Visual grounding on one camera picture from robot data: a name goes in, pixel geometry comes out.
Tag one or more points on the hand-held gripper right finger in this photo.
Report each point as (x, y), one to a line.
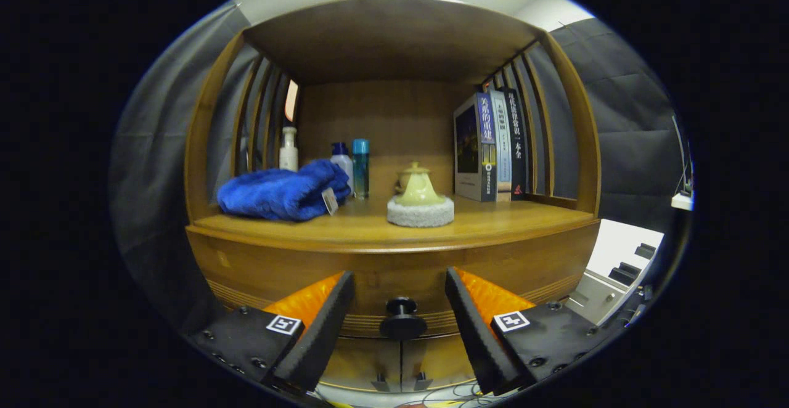
(478, 334)

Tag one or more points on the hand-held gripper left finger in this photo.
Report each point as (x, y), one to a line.
(320, 334)

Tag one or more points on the black drawer knob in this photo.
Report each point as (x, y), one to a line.
(402, 325)

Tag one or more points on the wooden drawer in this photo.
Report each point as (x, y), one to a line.
(400, 266)

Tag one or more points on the pale green scrub brush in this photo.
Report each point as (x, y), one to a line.
(419, 214)

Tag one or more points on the wooden cabinet door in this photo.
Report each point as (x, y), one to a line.
(437, 359)
(363, 359)

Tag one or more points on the wooden countertop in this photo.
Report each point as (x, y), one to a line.
(493, 220)

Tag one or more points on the wooden cabinet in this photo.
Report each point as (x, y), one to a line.
(382, 118)

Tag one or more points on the blue towel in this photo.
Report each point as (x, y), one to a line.
(277, 192)

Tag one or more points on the teal translucent bottle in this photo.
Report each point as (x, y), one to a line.
(360, 171)

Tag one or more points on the white bottle blue cap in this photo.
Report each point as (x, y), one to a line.
(342, 161)

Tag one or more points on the beige lidded tea cup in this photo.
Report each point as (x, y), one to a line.
(416, 169)

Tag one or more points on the white pump bottle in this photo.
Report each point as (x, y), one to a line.
(288, 155)

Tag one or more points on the black book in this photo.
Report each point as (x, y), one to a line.
(519, 149)

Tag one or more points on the grey book blue spine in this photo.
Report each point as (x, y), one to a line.
(468, 143)

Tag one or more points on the white shelf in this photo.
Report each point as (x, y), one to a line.
(681, 201)

